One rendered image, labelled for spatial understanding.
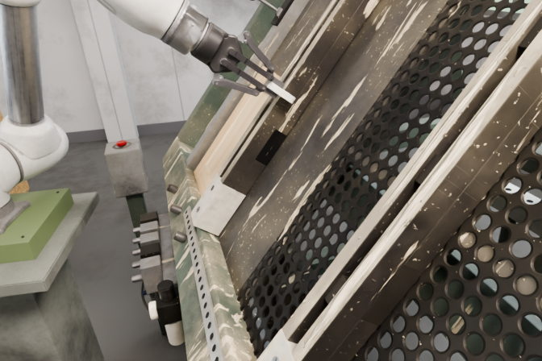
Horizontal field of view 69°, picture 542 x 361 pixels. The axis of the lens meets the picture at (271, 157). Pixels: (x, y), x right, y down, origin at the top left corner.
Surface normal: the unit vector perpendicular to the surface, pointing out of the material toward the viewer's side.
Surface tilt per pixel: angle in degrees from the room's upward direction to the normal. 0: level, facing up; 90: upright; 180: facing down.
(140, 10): 101
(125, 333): 0
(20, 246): 90
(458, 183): 90
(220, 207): 90
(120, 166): 90
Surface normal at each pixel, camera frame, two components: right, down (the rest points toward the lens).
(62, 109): 0.10, 0.41
